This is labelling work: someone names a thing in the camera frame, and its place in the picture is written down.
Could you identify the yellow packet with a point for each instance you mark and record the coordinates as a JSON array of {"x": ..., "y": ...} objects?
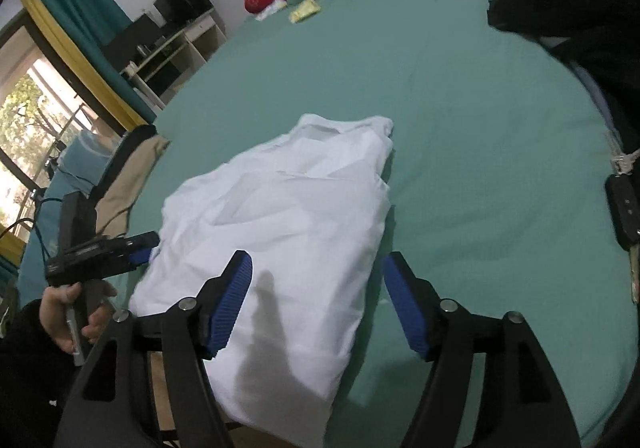
[{"x": 304, "y": 11}]

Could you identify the window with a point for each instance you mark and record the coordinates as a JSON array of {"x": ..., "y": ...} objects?
[{"x": 30, "y": 128}]

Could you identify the light blue cloth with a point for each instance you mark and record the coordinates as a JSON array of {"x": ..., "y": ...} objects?
[{"x": 80, "y": 153}]

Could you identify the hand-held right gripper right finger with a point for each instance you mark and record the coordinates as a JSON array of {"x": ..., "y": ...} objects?
[{"x": 405, "y": 305}]

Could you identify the black garment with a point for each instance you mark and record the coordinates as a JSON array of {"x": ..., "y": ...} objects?
[{"x": 130, "y": 138}]

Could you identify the green sheet bed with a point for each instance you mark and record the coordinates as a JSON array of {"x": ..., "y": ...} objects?
[{"x": 500, "y": 128}]

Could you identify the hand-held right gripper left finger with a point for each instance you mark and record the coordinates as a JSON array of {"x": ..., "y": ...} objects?
[{"x": 232, "y": 300}]

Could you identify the beige garment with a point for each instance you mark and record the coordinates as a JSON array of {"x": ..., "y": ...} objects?
[{"x": 125, "y": 178}]

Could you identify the cream shelf unit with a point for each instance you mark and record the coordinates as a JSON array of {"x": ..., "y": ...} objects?
[{"x": 200, "y": 36}]

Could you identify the person's left hand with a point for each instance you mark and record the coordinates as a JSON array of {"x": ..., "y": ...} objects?
[{"x": 55, "y": 318}]

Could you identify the white shirt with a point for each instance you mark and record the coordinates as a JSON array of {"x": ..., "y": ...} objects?
[{"x": 300, "y": 208}]

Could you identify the yellow curtain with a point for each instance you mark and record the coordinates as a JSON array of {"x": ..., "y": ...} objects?
[{"x": 50, "y": 23}]

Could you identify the white packet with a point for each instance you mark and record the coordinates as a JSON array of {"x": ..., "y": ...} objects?
[{"x": 270, "y": 10}]

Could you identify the person's left forearm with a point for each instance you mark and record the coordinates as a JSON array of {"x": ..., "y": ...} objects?
[{"x": 25, "y": 378}]

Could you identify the black car key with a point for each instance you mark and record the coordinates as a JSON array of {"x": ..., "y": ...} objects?
[{"x": 622, "y": 208}]

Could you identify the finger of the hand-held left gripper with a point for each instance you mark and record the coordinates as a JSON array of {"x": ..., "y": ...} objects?
[{"x": 140, "y": 255}]

